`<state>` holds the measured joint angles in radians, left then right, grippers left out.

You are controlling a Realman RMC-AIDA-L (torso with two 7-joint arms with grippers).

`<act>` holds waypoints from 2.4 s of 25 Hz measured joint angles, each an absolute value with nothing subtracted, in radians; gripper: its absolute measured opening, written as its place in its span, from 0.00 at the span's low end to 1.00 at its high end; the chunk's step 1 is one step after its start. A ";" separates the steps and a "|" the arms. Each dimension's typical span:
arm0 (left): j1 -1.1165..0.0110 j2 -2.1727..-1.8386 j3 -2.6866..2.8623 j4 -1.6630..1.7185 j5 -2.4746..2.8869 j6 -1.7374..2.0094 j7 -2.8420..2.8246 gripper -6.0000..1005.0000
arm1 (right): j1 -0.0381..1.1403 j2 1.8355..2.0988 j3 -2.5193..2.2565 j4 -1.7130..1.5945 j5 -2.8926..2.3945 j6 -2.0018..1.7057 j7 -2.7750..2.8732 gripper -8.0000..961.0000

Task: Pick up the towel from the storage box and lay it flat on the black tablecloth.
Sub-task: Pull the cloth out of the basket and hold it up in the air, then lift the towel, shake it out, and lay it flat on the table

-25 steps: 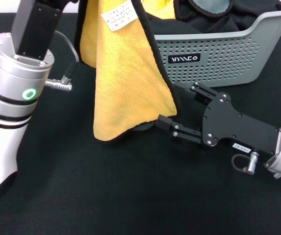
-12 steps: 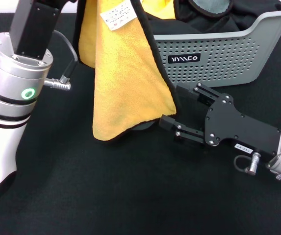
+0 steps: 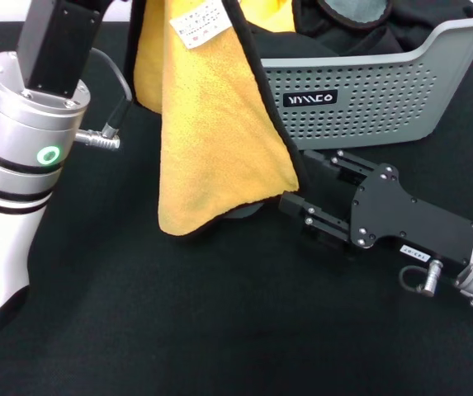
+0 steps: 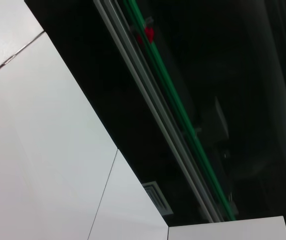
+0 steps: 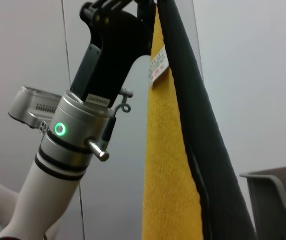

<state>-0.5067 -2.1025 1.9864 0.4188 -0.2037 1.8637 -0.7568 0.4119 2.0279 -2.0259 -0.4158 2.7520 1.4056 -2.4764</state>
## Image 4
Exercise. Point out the ceiling air vent grille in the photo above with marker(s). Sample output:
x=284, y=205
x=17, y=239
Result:
x=157, y=197

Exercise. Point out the white cabinet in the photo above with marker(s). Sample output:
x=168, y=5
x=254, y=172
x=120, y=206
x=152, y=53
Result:
x=227, y=228

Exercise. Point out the red ceiling device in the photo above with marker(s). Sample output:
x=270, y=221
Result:
x=147, y=35

